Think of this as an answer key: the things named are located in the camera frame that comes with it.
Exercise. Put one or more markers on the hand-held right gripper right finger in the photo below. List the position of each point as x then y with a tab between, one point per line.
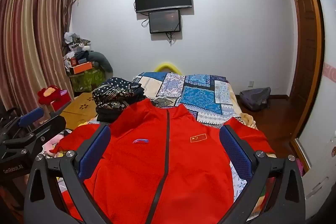
236	151

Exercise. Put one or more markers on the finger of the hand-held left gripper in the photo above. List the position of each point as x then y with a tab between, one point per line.
29	116
48	129

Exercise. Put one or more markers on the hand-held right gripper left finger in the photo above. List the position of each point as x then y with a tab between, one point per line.
95	151

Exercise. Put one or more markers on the red zip jacket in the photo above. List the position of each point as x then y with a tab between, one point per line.
136	174

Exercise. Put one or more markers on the dark patterned clothes pile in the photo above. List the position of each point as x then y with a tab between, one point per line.
115	95

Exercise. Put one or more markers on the pink cloth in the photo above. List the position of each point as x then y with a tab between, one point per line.
52	145

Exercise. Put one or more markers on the red plush flower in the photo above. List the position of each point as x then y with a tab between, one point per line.
48	94

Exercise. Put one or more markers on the red gift box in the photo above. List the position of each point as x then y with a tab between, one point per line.
61	100

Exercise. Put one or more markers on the beige blanket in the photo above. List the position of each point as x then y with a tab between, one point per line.
248	120

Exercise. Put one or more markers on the yellow flower-print mat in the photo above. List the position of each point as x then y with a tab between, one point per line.
78	108

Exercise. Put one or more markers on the grey backpack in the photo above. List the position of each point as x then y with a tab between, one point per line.
256	98

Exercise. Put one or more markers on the green patterned cloth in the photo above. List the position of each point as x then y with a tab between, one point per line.
86	79

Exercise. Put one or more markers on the blue patchwork bedspread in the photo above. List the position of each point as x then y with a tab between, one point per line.
199	98

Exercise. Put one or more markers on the orange box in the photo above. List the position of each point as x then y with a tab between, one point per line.
82	68

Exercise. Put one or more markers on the striped red curtain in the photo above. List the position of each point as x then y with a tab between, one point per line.
29	43

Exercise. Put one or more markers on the clutter pile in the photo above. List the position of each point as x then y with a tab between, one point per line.
76	48

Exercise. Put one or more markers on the grey bundled cloth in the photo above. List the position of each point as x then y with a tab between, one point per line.
101	60

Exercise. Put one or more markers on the brown wooden door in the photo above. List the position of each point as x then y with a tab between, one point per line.
307	56

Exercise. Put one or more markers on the white wall outlet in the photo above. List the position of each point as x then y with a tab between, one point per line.
251	83

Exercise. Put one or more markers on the pink wall decal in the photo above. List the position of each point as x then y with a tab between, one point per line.
330	69

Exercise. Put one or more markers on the small black wall monitor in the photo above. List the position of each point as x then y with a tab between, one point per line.
164	21

